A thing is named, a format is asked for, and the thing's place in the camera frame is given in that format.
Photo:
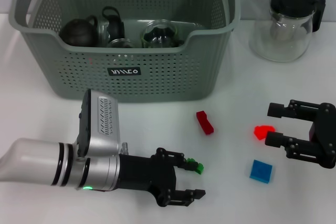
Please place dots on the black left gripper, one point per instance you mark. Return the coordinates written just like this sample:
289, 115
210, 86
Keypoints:
147, 174

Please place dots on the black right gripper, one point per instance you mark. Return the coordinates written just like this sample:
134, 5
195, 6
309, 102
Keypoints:
326, 134

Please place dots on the green toy brick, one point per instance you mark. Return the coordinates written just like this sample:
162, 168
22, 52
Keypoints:
200, 168

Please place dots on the glass teacup black sleeve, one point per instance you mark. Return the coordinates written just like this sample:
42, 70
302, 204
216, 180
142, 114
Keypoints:
160, 35
114, 24
120, 43

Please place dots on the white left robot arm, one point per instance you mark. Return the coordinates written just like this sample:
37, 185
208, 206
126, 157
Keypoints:
39, 163

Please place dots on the orange red pointed block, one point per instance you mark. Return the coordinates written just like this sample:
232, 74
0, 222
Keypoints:
260, 132

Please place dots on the blue square flat block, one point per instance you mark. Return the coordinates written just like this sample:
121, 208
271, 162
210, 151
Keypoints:
261, 171

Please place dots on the dark red long block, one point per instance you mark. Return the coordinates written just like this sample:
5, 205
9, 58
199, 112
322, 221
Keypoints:
205, 123

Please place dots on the grey perforated storage bin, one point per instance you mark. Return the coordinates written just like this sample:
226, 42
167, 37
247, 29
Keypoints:
170, 77

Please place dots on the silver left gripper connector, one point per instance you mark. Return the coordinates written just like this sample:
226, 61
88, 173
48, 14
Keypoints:
125, 148

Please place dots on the glass pitcher black lid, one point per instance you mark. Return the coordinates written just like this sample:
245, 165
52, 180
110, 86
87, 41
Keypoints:
286, 32

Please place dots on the small round black teapot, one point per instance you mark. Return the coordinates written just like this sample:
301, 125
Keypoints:
77, 33

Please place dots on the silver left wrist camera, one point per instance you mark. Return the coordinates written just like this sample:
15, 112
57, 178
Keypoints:
102, 124

